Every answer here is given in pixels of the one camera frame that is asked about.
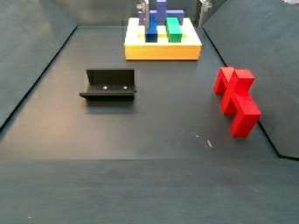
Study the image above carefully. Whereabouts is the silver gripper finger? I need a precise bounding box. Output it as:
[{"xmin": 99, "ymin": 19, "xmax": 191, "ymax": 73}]
[
  {"xmin": 136, "ymin": 0, "xmax": 151, "ymax": 30},
  {"xmin": 199, "ymin": 0, "xmax": 212, "ymax": 27}
]

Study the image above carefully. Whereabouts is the red cross-shaped block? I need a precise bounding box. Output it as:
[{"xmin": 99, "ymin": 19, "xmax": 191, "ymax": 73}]
[{"xmin": 213, "ymin": 67, "xmax": 261, "ymax": 137}]

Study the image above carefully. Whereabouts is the yellow base board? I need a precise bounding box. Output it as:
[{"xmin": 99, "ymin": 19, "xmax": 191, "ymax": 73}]
[{"xmin": 124, "ymin": 17, "xmax": 201, "ymax": 60}]

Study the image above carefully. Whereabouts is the purple cross-shaped block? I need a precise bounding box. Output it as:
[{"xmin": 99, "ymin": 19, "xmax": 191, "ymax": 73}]
[{"xmin": 137, "ymin": 0, "xmax": 184, "ymax": 25}]

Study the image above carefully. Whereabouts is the blue bar block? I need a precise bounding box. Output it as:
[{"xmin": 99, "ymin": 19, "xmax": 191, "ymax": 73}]
[{"xmin": 144, "ymin": 17, "xmax": 157, "ymax": 43}]

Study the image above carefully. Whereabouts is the green bar block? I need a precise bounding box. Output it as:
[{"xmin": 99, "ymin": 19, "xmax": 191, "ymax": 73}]
[{"xmin": 165, "ymin": 17, "xmax": 183, "ymax": 43}]

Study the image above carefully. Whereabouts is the black angled bracket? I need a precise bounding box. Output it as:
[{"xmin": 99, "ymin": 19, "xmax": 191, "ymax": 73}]
[{"xmin": 79, "ymin": 68, "xmax": 136, "ymax": 100}]

